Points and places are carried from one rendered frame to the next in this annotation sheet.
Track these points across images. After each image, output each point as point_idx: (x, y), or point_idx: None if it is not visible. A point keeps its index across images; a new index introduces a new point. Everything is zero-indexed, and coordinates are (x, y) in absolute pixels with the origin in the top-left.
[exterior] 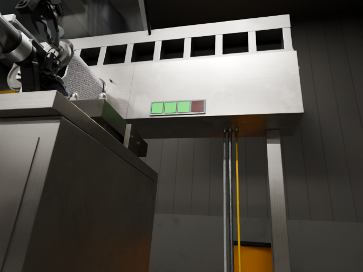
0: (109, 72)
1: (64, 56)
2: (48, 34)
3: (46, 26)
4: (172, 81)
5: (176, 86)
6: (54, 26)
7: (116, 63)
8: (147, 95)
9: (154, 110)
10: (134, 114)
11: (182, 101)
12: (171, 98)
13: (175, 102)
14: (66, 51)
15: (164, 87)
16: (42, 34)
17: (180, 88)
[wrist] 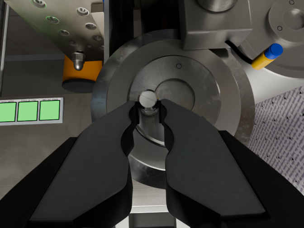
0: (153, 189)
1: (113, 80)
2: (167, 144)
3: (165, 191)
4: (27, 163)
5: (20, 153)
6: (64, 161)
7: (162, 225)
8: (71, 135)
9: (53, 106)
10: (90, 100)
11: (7, 122)
12: (28, 129)
13: (19, 120)
14: (111, 106)
15: (41, 152)
16: (192, 127)
17: (13, 148)
